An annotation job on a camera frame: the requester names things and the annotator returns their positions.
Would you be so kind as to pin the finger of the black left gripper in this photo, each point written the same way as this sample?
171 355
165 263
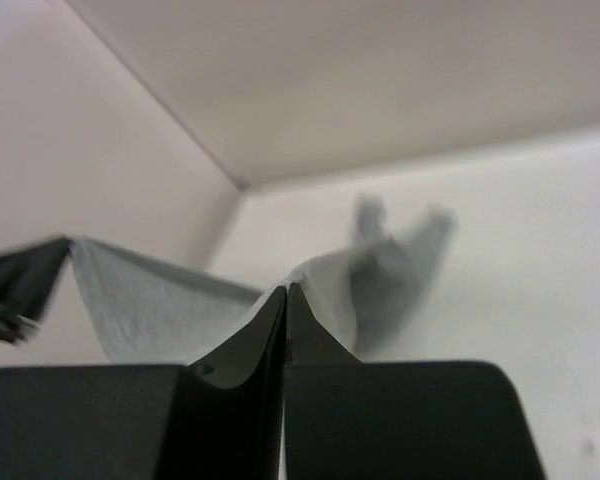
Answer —
28 277

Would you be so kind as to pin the grey tank top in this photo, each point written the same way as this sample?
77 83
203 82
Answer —
144 310

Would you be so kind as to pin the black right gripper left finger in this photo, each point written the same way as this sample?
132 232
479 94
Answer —
219 418

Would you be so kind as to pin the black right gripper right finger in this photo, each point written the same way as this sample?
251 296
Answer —
347 419

